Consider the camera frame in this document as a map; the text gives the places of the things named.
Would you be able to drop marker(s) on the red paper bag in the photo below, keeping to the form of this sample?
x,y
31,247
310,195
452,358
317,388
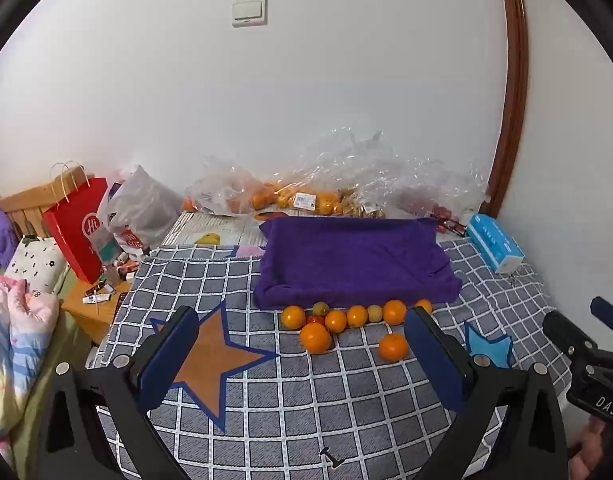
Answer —
x,y
74,230

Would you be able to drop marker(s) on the yellow-green round fruit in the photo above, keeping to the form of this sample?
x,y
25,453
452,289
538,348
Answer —
x,y
320,307
375,313

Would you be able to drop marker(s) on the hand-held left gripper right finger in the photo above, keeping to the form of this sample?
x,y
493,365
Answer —
x,y
434,360

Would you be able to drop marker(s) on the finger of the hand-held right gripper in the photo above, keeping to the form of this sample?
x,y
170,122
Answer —
x,y
608,312
566,335

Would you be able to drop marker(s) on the heap of kumquats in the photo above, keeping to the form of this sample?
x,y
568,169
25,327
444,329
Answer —
x,y
326,202

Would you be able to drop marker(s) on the purple plush toy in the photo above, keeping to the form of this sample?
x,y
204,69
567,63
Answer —
x,y
0,240

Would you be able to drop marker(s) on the green bed sheet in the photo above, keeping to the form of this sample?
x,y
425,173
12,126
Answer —
x,y
41,425

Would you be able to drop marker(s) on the blue tissue pack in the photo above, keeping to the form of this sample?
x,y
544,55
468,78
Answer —
x,y
493,245

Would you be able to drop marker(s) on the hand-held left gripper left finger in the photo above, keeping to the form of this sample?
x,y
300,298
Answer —
x,y
169,360

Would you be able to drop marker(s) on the pastel striped quilt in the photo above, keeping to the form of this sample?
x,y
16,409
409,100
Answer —
x,y
16,350

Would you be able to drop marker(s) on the white plastic shopping bag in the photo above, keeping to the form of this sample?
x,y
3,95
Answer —
x,y
141,205

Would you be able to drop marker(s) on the small red tomato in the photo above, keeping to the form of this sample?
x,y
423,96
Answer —
x,y
312,319

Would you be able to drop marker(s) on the large mandarin orange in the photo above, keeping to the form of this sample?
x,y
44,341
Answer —
x,y
316,337

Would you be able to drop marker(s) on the person's right hand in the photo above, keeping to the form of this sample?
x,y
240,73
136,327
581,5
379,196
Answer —
x,y
588,455

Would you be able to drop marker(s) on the white tube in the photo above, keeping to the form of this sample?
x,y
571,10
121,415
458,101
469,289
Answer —
x,y
97,299

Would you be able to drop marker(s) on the heap of small tangerines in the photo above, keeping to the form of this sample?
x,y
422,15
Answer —
x,y
259,199

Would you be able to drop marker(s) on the heap of red cherry tomatoes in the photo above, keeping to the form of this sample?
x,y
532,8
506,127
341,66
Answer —
x,y
439,210

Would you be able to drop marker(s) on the brown wooden door frame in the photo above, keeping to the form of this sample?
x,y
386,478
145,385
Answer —
x,y
513,85

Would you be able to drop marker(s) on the cluster of small bottles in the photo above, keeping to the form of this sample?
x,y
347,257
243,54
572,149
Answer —
x,y
120,267

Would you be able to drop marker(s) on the white printed pillow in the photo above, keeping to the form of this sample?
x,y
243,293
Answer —
x,y
36,265

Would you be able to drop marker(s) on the purple towel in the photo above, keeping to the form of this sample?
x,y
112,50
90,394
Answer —
x,y
356,260

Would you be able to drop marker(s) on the small black clip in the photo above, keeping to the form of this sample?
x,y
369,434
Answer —
x,y
331,457

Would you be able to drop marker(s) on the grey checkered star blanket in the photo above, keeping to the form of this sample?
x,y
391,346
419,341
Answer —
x,y
311,400

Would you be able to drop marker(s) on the clear plastic bag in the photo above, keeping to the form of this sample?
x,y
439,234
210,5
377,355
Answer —
x,y
336,170
216,185
436,180

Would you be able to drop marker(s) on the wooden nightstand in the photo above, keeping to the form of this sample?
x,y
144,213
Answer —
x,y
91,317

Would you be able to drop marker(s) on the white printed table cover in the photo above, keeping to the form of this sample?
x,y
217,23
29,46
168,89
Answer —
x,y
216,230

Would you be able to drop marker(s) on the white light switch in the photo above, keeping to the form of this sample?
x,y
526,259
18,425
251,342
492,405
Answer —
x,y
249,12

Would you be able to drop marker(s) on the wooden headboard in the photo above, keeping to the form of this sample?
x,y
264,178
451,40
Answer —
x,y
26,205

